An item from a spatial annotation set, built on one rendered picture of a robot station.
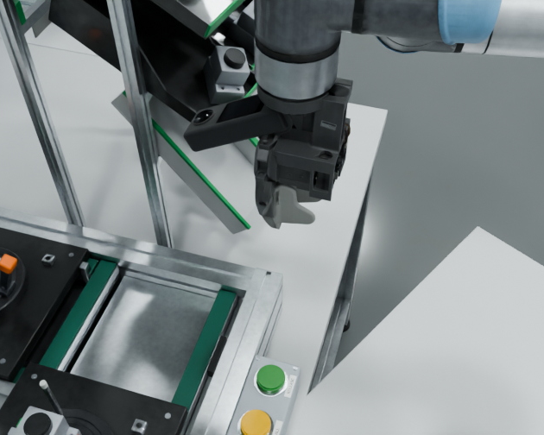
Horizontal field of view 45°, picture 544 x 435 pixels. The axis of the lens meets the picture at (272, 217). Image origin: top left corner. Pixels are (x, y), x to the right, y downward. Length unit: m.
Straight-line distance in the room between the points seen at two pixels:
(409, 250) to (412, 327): 1.24
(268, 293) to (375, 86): 2.09
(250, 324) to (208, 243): 0.27
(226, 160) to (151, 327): 0.30
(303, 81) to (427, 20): 0.11
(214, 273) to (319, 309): 0.20
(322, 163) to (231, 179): 0.47
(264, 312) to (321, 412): 0.17
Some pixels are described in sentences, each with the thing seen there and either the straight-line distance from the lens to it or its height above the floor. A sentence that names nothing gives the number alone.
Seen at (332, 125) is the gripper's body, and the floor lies 1.40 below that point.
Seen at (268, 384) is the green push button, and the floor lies 0.97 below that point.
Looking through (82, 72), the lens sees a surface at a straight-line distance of 1.65.
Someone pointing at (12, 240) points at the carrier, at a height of 0.97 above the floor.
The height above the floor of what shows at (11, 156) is 0.86.
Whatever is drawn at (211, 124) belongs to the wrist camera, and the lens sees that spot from 0.65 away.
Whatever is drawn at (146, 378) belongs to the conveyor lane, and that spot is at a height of 0.92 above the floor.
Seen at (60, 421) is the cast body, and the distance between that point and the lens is 0.81.
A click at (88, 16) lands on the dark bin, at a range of 0.92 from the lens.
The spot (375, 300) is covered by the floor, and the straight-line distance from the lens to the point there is 2.19.
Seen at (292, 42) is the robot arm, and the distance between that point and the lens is 0.55.
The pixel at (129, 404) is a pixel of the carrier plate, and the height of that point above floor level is 0.97.
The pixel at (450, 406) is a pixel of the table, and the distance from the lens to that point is 1.07.
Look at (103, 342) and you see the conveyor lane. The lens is 1.05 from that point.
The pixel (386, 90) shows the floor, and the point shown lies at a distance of 3.00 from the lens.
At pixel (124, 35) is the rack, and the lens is 0.85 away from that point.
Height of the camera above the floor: 1.79
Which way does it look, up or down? 48 degrees down
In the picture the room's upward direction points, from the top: straight up
